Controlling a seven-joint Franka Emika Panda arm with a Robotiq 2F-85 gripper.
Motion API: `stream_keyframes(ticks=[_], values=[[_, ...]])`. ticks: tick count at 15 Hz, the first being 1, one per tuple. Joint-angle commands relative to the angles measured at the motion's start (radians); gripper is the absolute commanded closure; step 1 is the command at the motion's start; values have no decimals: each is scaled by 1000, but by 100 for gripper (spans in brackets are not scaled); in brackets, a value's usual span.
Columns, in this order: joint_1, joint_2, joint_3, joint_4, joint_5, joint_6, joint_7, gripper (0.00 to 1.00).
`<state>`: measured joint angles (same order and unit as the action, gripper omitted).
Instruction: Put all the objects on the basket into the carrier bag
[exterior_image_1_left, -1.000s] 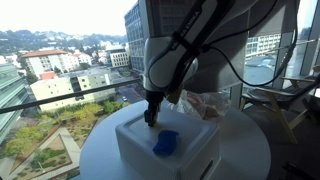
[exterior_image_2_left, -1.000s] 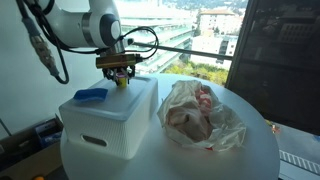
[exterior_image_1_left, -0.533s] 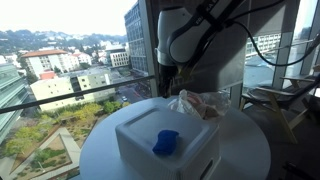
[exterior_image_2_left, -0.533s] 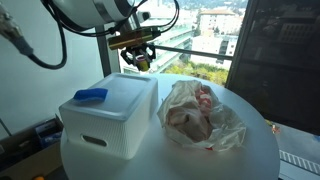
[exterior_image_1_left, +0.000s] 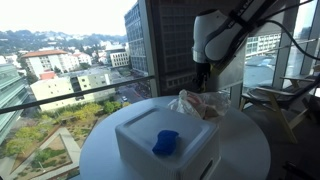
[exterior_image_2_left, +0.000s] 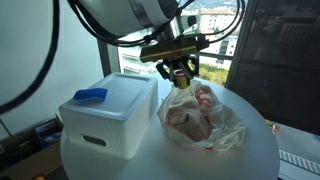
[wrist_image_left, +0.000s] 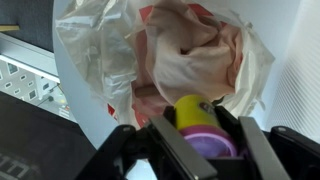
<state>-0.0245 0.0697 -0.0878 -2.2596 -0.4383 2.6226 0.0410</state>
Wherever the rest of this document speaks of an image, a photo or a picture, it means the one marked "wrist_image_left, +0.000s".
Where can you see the yellow play-doh tub pink lid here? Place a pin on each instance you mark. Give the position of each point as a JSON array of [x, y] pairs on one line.
[[196, 120]]

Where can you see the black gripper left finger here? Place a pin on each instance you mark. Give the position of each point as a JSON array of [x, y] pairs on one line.
[[168, 153]]

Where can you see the white red plastic carrier bag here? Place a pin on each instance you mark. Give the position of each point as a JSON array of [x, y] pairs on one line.
[[254, 68]]

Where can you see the white pink cloth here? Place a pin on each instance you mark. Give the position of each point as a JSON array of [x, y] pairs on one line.
[[181, 53]]

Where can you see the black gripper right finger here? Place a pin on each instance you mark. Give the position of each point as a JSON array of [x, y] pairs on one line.
[[280, 154]]

